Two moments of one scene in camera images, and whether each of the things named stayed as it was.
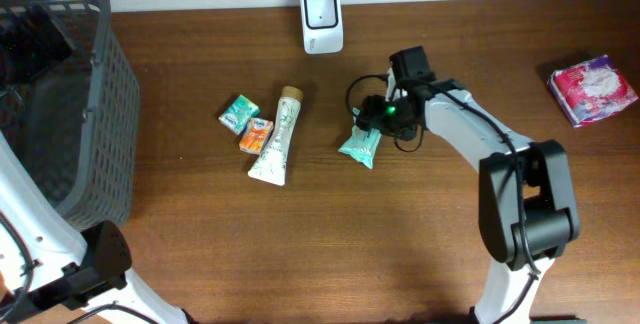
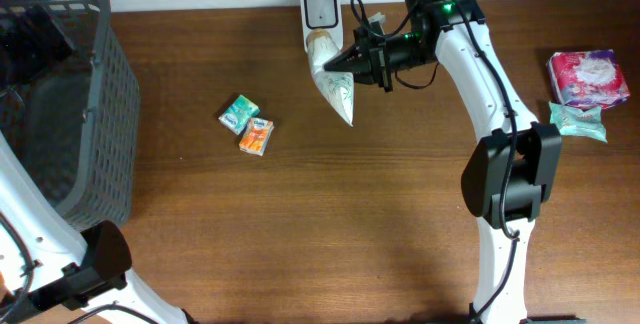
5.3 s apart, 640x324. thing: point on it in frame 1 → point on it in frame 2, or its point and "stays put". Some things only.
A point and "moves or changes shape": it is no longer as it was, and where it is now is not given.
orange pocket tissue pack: x=256 y=135 stays put
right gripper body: x=396 y=117 → x=400 y=50
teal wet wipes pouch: x=363 y=142 → x=571 y=120
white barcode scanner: x=322 y=20 stays put
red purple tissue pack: x=591 y=89 moves or changes shape
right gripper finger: x=371 y=115 → x=355 y=60
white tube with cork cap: x=271 y=166 → x=337 y=86
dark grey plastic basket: x=73 y=123 stays put
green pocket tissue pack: x=237 y=115 stays put
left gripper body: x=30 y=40 stays put
